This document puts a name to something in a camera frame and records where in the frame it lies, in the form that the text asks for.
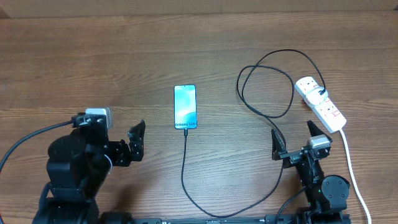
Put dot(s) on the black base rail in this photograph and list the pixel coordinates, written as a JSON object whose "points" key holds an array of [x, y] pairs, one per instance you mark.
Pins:
{"points": [[217, 220]]}

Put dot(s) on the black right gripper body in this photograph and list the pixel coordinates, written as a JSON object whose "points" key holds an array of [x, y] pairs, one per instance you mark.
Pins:
{"points": [[291, 158]]}

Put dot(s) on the white power strip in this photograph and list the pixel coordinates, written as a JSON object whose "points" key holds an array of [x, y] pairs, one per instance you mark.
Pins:
{"points": [[330, 116]]}

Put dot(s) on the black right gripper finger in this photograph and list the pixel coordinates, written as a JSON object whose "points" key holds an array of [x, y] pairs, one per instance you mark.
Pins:
{"points": [[314, 129], [278, 147]]}

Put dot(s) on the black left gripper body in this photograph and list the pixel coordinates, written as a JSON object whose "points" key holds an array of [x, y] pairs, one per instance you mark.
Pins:
{"points": [[119, 155]]}

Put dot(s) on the white charger plug adapter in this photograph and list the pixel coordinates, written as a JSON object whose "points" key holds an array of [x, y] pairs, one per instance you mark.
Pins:
{"points": [[316, 96]]}

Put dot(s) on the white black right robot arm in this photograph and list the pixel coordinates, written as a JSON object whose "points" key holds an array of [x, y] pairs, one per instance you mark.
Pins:
{"points": [[326, 194]]}

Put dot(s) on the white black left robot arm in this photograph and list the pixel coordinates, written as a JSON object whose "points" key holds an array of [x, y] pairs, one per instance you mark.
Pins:
{"points": [[77, 167]]}

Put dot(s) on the Samsung Galaxy smartphone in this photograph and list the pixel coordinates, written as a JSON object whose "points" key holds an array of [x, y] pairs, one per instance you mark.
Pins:
{"points": [[185, 107]]}

